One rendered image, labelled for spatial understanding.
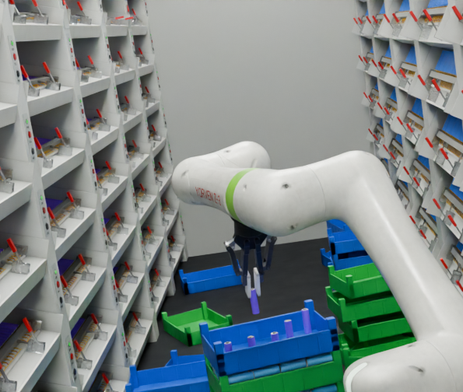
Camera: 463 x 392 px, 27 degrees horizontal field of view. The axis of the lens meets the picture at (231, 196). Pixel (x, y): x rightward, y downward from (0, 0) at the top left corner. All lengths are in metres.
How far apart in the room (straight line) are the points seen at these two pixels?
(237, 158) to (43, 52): 1.18
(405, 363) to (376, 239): 0.27
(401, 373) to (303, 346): 0.80
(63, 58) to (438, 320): 1.83
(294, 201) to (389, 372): 0.37
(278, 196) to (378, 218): 0.19
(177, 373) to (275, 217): 1.62
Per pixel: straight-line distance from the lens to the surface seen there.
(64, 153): 3.02
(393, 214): 1.79
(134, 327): 3.85
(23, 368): 2.35
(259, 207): 1.76
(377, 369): 1.59
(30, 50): 3.21
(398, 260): 1.75
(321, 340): 2.37
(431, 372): 1.61
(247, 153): 2.19
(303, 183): 1.77
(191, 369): 3.30
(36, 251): 2.55
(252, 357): 2.33
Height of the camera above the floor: 1.18
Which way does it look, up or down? 9 degrees down
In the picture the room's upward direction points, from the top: 9 degrees counter-clockwise
